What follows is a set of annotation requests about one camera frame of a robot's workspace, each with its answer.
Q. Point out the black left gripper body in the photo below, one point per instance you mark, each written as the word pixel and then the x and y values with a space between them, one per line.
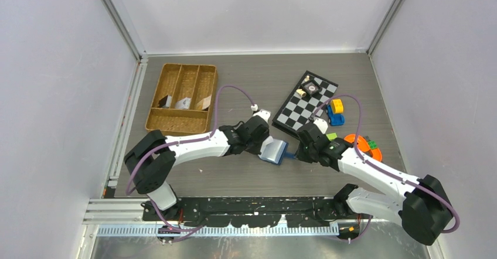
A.
pixel 254 146

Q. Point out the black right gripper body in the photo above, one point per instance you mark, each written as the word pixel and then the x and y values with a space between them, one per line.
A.
pixel 306 153

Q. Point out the blue card holder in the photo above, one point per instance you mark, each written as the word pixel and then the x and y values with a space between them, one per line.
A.
pixel 274 151

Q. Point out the tan credit card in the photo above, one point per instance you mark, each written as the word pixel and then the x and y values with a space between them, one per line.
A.
pixel 203 104

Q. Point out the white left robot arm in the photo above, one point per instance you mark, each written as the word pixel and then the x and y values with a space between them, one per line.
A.
pixel 151 160

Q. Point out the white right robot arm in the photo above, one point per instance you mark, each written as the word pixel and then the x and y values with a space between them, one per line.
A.
pixel 419 205

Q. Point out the white credit card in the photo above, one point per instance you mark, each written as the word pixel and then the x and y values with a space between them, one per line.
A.
pixel 183 104

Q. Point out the black credit card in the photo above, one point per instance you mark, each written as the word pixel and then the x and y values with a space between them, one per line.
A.
pixel 165 102

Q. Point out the green toy block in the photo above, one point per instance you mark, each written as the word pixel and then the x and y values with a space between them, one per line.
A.
pixel 331 136

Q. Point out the blue yellow toy car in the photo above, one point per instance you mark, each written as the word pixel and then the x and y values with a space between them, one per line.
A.
pixel 335 111

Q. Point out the black white chessboard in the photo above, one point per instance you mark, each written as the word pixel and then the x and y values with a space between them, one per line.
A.
pixel 295 111

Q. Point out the woven bamboo cutlery tray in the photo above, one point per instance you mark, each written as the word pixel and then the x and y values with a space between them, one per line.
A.
pixel 196 81

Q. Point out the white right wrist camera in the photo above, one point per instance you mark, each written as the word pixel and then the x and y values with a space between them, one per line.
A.
pixel 321 124

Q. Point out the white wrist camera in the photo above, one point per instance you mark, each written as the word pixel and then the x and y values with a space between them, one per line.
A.
pixel 263 114
pixel 321 124

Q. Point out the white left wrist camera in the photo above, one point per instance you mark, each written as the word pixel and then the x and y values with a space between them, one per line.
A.
pixel 263 114

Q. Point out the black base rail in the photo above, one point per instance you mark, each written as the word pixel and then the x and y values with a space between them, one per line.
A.
pixel 258 212

